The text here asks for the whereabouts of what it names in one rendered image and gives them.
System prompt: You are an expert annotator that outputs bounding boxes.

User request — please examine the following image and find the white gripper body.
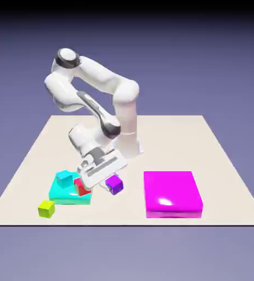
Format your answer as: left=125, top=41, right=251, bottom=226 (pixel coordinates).
left=77, top=149, right=128, bottom=189

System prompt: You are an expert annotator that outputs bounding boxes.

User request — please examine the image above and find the large cyan box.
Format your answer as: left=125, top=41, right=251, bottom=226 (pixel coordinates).
left=48, top=171, right=92, bottom=205

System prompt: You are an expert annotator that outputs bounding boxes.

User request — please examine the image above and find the small red cube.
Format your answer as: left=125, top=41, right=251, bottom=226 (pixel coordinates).
left=74, top=177, right=92, bottom=196

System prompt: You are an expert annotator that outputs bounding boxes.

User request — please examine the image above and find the small purple cube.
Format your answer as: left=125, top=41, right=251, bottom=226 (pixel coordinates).
left=105, top=175, right=124, bottom=196

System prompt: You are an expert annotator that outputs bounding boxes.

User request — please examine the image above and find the small cyan cube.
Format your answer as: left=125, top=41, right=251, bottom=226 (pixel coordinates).
left=55, top=170, right=75, bottom=189

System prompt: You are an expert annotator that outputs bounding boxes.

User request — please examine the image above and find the large magenta box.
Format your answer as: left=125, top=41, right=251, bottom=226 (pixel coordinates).
left=143, top=171, right=204, bottom=219

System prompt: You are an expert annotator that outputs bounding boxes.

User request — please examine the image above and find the small yellow-green cube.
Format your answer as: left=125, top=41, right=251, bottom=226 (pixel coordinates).
left=37, top=200, right=55, bottom=219

